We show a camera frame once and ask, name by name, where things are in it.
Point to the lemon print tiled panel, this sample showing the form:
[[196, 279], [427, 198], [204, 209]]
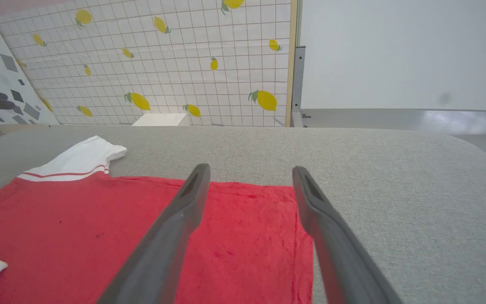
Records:
[[184, 63]]

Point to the small white box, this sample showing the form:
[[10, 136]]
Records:
[[160, 120]]

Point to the grey metal post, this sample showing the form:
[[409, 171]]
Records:
[[298, 84]]

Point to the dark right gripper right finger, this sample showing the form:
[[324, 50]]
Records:
[[331, 245]]

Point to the red and white jersey shirt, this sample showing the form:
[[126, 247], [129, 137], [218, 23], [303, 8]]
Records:
[[78, 228]]

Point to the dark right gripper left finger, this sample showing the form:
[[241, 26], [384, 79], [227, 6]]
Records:
[[171, 228]]

